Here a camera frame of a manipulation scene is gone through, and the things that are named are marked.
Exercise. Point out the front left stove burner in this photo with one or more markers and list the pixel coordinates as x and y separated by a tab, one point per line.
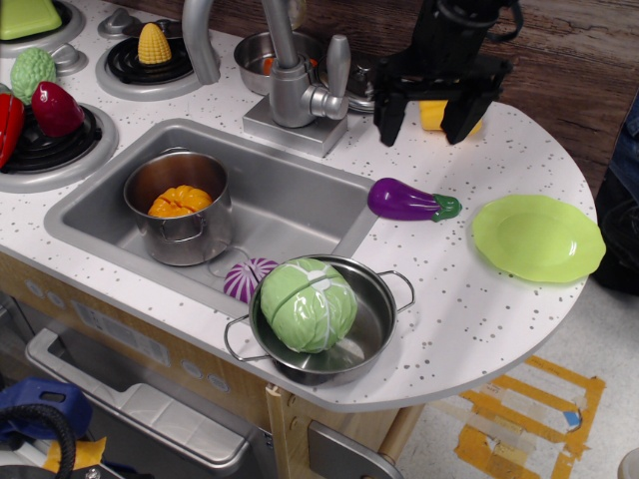
40	163

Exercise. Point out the green toy cabbage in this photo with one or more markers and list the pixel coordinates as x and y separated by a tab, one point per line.
308	304

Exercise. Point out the grey curved arch pipe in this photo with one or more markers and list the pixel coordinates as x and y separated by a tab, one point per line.
195	28

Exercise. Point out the grey stove knob lower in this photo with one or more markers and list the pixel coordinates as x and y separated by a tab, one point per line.
68	60

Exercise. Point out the back left stove burner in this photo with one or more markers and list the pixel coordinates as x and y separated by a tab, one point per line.
73	23

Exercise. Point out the orange toy pumpkin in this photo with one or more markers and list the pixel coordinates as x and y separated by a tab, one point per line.
179	201

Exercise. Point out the yellow tape on floor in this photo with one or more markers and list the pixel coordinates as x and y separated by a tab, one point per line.
532	422

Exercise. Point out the tall steel pot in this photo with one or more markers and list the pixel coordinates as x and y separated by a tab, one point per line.
191	239

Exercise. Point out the green bumpy toy vegetable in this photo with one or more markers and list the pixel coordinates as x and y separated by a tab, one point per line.
31	67

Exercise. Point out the silver toy faucet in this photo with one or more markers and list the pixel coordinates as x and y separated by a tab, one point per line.
298	112

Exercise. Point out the blue clamp tool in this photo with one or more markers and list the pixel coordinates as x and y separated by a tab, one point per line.
66	398

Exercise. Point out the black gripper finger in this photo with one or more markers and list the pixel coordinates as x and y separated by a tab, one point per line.
462	113
388	115

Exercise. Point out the light green plastic plate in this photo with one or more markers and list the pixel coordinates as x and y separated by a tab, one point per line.
537	238

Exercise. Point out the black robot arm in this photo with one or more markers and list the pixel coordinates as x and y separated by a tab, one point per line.
510	14

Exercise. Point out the red toy pepper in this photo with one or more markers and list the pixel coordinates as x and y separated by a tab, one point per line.
12	123

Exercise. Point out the steel pot lid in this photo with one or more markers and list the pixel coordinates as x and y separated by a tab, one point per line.
360	84

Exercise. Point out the grey toy sink basin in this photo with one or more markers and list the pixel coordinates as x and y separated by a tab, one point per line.
283	206

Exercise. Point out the grey stove knob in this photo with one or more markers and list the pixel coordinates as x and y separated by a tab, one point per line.
119	25
68	60

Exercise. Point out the yellow toy bell pepper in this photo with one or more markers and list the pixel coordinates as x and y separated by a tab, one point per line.
431	114

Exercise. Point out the purple toy eggplant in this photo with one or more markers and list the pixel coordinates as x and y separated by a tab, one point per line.
394	200

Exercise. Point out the grey stove knob upper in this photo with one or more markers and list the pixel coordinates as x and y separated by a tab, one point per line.
119	25

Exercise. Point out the lime green toy lid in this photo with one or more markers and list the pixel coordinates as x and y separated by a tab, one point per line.
22	18

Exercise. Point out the grey toy oven door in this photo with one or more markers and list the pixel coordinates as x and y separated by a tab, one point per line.
222	423

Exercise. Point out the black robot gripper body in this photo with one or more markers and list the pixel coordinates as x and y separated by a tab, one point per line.
443	62

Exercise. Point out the purple white toy onion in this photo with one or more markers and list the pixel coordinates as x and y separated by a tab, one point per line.
244	277

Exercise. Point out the back right stove burner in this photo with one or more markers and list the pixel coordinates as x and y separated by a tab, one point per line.
120	73

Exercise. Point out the yellow toy corn cob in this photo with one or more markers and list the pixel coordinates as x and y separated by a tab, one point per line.
153	46

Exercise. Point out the small steel pot at back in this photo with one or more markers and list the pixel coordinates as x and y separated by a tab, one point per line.
255	55

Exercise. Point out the stove burner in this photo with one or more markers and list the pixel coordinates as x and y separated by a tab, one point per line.
120	73
40	163
73	23

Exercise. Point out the dark red toy strawberry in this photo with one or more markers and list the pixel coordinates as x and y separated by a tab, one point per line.
57	112

